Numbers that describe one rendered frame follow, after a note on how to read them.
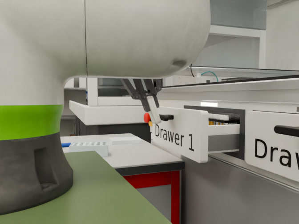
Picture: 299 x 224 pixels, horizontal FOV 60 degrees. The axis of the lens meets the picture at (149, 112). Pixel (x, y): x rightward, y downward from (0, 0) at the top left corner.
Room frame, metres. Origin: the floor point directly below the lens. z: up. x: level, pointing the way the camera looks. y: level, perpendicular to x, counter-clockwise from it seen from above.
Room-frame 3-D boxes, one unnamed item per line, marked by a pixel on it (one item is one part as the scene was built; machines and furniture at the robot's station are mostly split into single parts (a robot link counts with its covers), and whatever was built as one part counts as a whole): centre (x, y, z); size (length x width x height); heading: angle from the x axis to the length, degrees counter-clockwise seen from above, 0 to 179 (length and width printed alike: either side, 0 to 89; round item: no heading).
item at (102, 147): (0.87, 0.20, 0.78); 0.12 x 0.08 x 0.04; 98
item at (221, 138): (0.74, -0.26, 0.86); 0.40 x 0.26 x 0.06; 110
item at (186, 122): (0.67, -0.07, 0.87); 0.29 x 0.02 x 0.11; 20
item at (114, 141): (1.10, 0.10, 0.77); 0.13 x 0.09 x 0.02; 106
